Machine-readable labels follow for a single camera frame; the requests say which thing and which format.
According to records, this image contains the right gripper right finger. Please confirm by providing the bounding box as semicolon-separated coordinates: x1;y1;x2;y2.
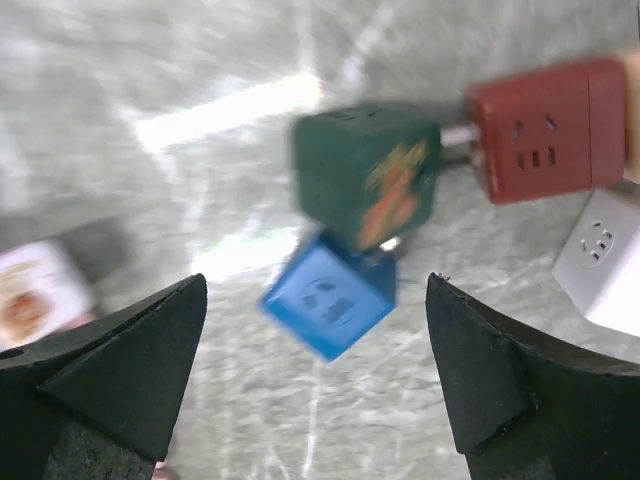
425;274;639;479

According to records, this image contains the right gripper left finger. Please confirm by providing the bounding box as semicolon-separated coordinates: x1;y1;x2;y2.
1;274;207;479

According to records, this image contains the white cube plug adapter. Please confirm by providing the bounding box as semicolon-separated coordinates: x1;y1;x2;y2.
552;189;639;337

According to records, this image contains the blue cube plug adapter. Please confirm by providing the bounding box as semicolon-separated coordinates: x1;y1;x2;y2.
260;230;397;361

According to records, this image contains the dark green cube adapter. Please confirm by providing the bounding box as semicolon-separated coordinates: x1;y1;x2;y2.
291;103;442;251

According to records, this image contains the brown wooden cube adapter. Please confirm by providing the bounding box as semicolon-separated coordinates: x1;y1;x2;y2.
465;56;627;205

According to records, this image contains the tan wooden cube adapter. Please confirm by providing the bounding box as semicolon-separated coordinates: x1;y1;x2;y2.
619;47;640;184

